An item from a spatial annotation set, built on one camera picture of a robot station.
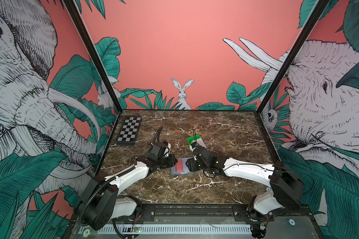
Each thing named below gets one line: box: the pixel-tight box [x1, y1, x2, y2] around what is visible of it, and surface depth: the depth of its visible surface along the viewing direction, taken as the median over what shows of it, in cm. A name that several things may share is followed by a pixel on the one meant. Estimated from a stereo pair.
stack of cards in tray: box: [196, 137, 207, 149], surface depth 100 cm
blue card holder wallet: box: [171, 157, 193, 175], surface depth 90 cm
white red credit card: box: [174, 158, 184, 173], surface depth 90 cm
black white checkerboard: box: [116, 116, 142, 146], surface depth 106 cm
